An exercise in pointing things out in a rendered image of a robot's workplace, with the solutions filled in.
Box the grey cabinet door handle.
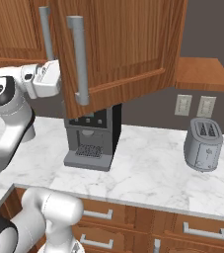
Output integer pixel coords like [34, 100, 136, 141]
[37, 5, 55, 62]
[66, 15, 91, 107]

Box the wooden drawer front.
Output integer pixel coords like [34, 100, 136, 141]
[71, 222, 152, 253]
[78, 197, 128, 229]
[171, 212, 224, 246]

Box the wooden cabinet door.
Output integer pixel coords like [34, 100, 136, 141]
[49, 0, 189, 121]
[0, 0, 57, 63]

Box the grey and black coffee machine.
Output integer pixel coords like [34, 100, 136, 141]
[62, 103, 123, 173]

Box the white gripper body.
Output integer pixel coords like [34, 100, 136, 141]
[32, 59, 62, 99]

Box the white wall outlet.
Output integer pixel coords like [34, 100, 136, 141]
[195, 95, 217, 119]
[174, 94, 193, 118]

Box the grey cupboard handle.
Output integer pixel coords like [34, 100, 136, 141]
[153, 238, 162, 253]

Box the grey drawer handle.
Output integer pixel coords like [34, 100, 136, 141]
[82, 209, 114, 221]
[183, 221, 224, 241]
[79, 233, 114, 250]

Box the grey toaster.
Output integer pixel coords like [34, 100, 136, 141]
[183, 117, 224, 173]

